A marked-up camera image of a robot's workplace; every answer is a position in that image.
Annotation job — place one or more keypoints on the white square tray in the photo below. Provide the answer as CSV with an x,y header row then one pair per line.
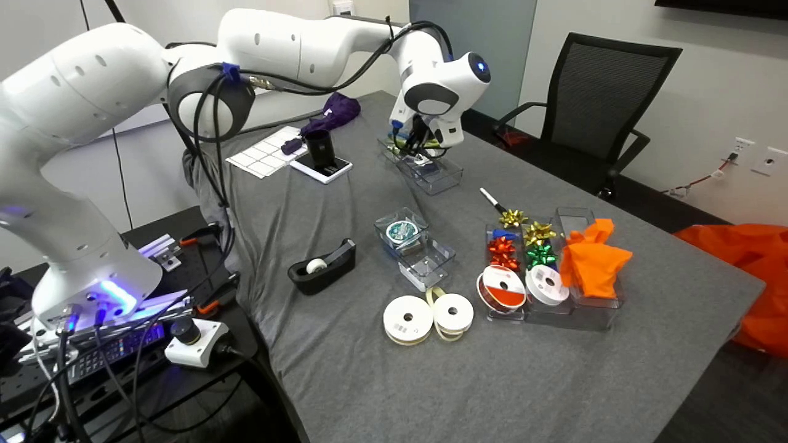
x,y
321,174

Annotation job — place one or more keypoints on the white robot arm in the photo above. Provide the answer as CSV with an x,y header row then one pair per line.
x,y
261,68

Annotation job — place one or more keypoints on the white grid paper sheet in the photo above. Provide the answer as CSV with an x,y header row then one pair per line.
x,y
268,157

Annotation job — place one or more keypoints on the orange bag on floor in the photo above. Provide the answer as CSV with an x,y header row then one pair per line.
x,y
759,252

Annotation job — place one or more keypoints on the grey table cloth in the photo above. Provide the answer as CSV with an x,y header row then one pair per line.
x,y
579,372

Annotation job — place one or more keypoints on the green gift bow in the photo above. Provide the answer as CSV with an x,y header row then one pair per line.
x,y
540,254

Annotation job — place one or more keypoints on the black mesh office chair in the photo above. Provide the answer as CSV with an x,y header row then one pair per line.
x,y
586,125

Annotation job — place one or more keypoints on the teal ribbon spool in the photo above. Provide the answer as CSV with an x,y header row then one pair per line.
x,y
402,233

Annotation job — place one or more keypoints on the gold gift bow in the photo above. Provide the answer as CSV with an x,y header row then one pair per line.
x,y
538,233

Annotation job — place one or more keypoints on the white ribbon spool left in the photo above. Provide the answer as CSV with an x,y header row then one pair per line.
x,y
408,320

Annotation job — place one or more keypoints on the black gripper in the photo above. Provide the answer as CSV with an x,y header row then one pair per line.
x,y
417,138

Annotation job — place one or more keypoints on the clear container with scissors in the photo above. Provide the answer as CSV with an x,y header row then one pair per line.
x,y
424,165

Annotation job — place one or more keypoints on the wall mounted television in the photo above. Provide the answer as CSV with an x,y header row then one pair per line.
x,y
744,8

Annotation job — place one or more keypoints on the red gift bow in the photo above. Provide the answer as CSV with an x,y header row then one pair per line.
x,y
503,254

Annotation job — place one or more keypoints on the white ribbon spool right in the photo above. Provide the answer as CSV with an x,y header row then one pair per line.
x,y
451,314

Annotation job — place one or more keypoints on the black tape dispenser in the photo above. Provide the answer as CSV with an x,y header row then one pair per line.
x,y
319,272

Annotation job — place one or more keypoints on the clear empty container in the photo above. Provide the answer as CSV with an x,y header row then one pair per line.
x,y
430,266

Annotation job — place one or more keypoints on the purple folded umbrella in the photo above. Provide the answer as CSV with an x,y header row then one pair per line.
x,y
335,114

